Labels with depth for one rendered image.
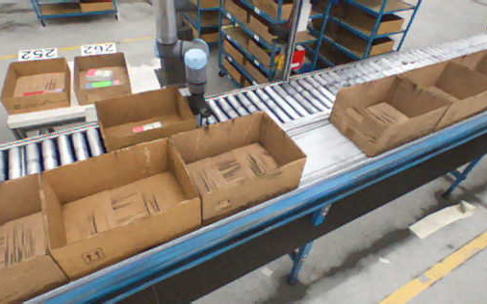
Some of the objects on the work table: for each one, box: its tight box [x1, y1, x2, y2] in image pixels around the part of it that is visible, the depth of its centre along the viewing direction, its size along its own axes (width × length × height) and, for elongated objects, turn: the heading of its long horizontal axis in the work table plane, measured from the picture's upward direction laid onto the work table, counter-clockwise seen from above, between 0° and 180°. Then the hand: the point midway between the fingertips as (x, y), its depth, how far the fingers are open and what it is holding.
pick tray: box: [73, 52, 133, 106], centre depth 175 cm, size 28×38×10 cm
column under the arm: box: [154, 18, 193, 89], centre depth 178 cm, size 26×26×33 cm
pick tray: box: [0, 57, 71, 115], centre depth 166 cm, size 28×38×10 cm
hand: (200, 126), depth 149 cm, fingers closed
